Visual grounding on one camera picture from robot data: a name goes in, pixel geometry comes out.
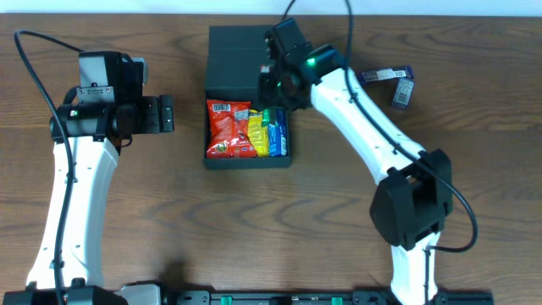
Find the black gift box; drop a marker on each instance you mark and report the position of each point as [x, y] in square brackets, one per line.
[236, 54]

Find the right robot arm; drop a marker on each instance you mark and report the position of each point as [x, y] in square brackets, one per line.
[409, 206]

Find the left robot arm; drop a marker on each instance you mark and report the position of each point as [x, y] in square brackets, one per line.
[88, 128]

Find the small dark blue packet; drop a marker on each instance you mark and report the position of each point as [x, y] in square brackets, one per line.
[403, 92]

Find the blue Oreo cookie pack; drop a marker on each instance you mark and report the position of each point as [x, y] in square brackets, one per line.
[277, 135]

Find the red snack bag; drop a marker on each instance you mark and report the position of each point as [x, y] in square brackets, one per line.
[229, 130]

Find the yellow snack bag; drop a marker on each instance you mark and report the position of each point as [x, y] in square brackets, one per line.
[257, 133]

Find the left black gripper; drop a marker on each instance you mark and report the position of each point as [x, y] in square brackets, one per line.
[166, 113]

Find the green chocolate bar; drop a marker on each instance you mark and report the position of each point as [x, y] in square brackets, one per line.
[266, 117]

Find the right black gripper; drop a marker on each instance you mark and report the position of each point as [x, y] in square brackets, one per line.
[268, 79]

